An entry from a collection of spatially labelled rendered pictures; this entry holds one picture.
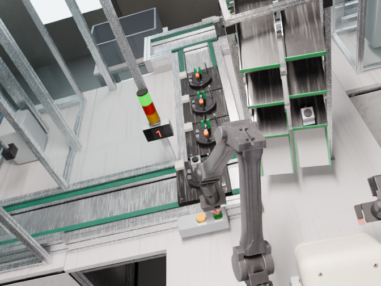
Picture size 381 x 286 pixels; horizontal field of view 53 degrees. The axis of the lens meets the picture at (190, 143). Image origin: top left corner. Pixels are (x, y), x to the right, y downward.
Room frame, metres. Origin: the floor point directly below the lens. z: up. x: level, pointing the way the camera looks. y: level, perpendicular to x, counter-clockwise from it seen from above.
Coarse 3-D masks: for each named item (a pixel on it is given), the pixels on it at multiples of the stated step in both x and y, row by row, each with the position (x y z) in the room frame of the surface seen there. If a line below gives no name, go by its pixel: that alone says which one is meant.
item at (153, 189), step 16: (176, 160) 1.35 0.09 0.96; (112, 176) 1.40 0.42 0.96; (128, 176) 1.36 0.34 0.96; (144, 176) 1.33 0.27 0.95; (160, 176) 1.30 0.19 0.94; (80, 192) 1.38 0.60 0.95; (96, 192) 1.36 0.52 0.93; (112, 192) 1.33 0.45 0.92; (128, 192) 1.30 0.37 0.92; (144, 192) 1.26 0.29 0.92; (160, 192) 1.22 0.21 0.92; (176, 192) 1.19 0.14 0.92; (80, 208) 1.31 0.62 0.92; (96, 208) 1.27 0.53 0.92; (112, 208) 1.23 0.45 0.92; (128, 208) 1.20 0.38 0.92; (144, 208) 1.17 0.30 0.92; (160, 208) 1.11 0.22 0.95; (80, 224) 1.18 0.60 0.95; (96, 224) 1.15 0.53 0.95
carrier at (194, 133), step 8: (208, 120) 1.45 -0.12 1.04; (216, 120) 1.44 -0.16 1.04; (224, 120) 1.49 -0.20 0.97; (184, 128) 1.52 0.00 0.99; (192, 128) 1.51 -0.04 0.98; (200, 128) 1.47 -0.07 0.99; (208, 128) 1.41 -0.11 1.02; (216, 128) 1.43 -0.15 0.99; (192, 136) 1.46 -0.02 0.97; (200, 136) 1.42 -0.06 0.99; (192, 144) 1.40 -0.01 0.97; (200, 144) 1.38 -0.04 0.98; (208, 144) 1.35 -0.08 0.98; (216, 144) 1.34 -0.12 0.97; (192, 152) 1.35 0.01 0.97; (200, 152) 1.33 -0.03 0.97; (208, 152) 1.31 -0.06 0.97
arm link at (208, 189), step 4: (200, 184) 0.96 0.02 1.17; (204, 184) 0.95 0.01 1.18; (208, 184) 0.94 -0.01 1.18; (212, 184) 0.94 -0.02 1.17; (204, 188) 0.93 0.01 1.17; (208, 188) 0.93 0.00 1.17; (212, 188) 0.93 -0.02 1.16; (216, 188) 0.95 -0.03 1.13; (204, 192) 0.94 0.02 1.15; (208, 192) 0.93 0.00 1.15; (212, 192) 0.93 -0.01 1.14
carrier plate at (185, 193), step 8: (224, 168) 1.18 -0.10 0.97; (176, 176) 1.23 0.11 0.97; (184, 176) 1.22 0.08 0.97; (224, 176) 1.13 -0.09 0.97; (184, 184) 1.17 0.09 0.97; (216, 184) 1.10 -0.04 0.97; (184, 192) 1.13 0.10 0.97; (192, 192) 1.11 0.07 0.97; (200, 192) 1.09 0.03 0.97; (184, 200) 1.08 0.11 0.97; (192, 200) 1.07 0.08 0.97
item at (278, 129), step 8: (256, 112) 1.16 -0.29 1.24; (264, 112) 1.14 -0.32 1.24; (272, 112) 1.13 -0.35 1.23; (280, 112) 1.12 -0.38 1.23; (256, 120) 1.13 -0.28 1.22; (264, 120) 1.12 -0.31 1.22; (272, 120) 1.10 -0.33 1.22; (280, 120) 1.09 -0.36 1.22; (264, 128) 1.09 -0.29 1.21; (272, 128) 1.07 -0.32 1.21; (280, 128) 1.06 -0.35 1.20; (264, 136) 1.04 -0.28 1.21; (272, 136) 1.04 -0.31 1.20; (280, 136) 1.03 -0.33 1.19
